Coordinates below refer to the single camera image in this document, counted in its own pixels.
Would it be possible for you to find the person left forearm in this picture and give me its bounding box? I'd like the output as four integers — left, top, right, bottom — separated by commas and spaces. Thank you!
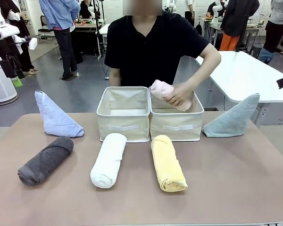
187, 50, 222, 91

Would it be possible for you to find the white table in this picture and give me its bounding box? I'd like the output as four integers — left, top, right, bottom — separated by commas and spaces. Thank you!
195, 50, 283, 128

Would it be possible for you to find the bystander in blue shirt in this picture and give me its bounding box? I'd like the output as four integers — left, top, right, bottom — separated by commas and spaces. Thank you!
39, 0, 81, 81

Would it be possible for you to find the pink towel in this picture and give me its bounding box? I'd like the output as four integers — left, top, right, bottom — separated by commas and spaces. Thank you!
150, 79, 193, 113

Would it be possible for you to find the person left hand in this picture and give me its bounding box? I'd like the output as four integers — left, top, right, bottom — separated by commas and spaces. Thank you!
164, 82, 195, 107

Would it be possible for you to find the white towel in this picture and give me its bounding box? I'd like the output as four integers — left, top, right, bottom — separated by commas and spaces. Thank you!
90, 133, 127, 189

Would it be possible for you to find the lavender triangle towel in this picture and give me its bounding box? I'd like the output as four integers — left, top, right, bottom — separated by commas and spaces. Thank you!
34, 90, 85, 138

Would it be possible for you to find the black metal chair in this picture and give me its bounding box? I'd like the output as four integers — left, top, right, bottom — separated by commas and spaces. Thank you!
38, 15, 58, 45

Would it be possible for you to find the bystander with orange trousers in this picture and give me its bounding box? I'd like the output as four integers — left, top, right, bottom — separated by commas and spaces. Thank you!
220, 0, 260, 51

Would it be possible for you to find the beige fabric storage box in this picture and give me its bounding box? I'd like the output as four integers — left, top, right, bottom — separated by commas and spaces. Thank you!
96, 86, 151, 143
149, 85, 205, 142

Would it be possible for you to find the dark grey towel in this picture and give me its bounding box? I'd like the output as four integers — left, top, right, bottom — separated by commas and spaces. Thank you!
17, 136, 74, 186

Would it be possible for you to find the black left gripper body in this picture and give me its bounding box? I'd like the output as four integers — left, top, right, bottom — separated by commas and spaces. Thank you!
1, 56, 25, 80

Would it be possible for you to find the yellow towel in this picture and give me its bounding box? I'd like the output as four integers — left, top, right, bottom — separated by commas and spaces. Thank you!
150, 135, 188, 192

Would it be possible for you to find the person torso black shirt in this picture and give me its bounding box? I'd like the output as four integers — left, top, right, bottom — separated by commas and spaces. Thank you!
104, 9, 212, 88

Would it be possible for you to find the bystander in black dress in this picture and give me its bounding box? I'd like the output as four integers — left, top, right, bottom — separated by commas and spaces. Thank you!
0, 0, 40, 76

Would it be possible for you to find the person right forearm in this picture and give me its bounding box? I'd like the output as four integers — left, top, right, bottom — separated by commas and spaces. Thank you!
109, 75, 121, 87

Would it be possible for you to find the dark grey chair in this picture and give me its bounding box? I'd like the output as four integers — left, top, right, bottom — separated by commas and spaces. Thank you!
249, 46, 262, 59

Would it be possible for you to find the grey background desk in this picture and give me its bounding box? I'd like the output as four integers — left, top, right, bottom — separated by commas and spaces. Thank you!
198, 16, 267, 51

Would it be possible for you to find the seated bystander black shirt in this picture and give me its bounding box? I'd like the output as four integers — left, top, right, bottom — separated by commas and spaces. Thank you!
206, 1, 218, 19

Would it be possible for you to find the black metal stand pole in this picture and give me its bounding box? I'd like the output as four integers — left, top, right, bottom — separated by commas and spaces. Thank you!
94, 0, 107, 61

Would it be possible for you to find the bystander in grey top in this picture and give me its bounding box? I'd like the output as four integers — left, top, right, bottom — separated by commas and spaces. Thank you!
264, 0, 283, 54

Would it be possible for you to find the teal triangle towel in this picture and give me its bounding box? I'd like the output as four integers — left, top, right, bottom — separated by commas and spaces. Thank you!
202, 93, 260, 138

